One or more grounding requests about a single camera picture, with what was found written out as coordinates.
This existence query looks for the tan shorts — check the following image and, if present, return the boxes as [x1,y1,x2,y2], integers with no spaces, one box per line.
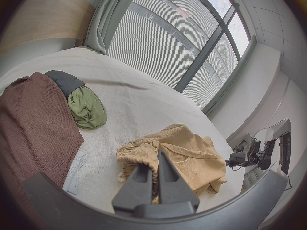
[116,124,227,204]

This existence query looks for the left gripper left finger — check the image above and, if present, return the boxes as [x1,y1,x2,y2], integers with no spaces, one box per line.
[112,163,154,215]

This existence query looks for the grey-green curtain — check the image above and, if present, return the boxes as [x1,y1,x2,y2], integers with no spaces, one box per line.
[86,0,144,55]

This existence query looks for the window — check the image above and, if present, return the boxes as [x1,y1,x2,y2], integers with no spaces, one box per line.
[106,0,251,112]

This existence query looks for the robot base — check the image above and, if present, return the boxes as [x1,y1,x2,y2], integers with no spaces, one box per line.
[242,168,268,193]

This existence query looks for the brown shorts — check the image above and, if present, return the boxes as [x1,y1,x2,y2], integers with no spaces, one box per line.
[0,72,85,225]

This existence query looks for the bed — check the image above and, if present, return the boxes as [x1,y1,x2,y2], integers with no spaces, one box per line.
[0,0,245,215]

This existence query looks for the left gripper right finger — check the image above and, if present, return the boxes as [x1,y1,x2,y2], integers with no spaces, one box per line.
[157,149,200,213]

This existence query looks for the green garment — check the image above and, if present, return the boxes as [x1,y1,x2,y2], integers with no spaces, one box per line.
[67,86,107,130]

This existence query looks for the black garment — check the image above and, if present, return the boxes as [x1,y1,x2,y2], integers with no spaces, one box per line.
[44,70,86,99]

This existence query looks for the pale blue garment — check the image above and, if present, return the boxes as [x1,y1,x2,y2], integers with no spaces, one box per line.
[63,152,88,195]

